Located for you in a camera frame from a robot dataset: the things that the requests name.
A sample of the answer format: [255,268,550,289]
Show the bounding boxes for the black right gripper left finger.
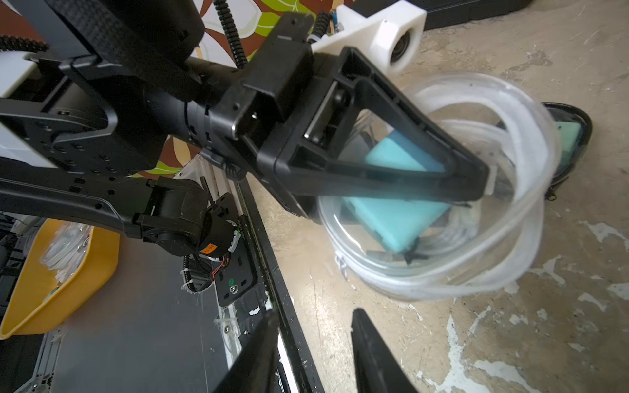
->
[215,310,280,393]

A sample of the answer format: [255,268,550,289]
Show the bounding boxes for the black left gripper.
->
[203,12,490,216]

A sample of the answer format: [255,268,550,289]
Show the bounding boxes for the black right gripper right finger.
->
[352,309,418,393]

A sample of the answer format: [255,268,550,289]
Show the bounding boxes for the teal charger plug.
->
[343,130,451,253]

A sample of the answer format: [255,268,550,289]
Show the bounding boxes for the small white cable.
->
[333,78,556,296]

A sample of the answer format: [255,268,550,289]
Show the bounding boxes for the mint green charger plug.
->
[556,121,581,172]

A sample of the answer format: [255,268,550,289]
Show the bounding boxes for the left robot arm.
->
[1,1,489,256]

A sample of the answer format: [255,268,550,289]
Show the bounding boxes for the black ribbed hard case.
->
[410,0,532,30]

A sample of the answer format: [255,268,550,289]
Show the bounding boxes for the yellow plastic bin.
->
[1,219,121,340]

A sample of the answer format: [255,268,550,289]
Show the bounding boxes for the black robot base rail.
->
[181,166,325,393]

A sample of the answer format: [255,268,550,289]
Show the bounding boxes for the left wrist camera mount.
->
[312,1,428,78]

